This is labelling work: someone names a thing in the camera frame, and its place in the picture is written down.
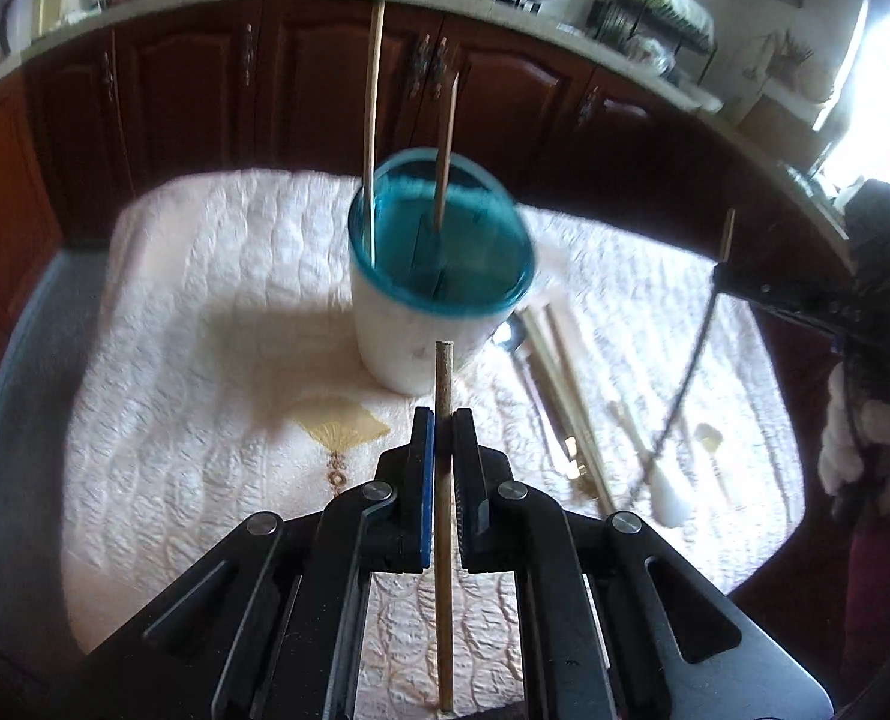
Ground dish rack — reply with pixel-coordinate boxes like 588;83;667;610
586;0;717;77

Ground window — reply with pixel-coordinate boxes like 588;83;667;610
812;0;890;192

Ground quilted white mat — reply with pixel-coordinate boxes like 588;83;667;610
58;167;807;715

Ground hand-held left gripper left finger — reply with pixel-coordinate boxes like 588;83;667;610
62;406;438;720

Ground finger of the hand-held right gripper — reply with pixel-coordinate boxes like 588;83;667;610
710;260;866;338

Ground white cup teal inside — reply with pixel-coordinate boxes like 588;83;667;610
347;148;538;396

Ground large white ceramic spoon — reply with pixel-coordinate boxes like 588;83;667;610
608;400;695;528

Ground metal spoon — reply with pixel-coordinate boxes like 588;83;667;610
490;313;590;482

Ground dark wooden kitchen cabinets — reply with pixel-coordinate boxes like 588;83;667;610
0;0;866;436

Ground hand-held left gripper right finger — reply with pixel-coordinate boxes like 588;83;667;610
452;408;832;720

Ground black cable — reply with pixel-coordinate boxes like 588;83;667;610
625;281;719;503

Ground dark red clothing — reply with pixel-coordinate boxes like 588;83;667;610
838;514;890;695

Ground small white ceramic spoon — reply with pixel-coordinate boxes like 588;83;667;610
695;423;740;512

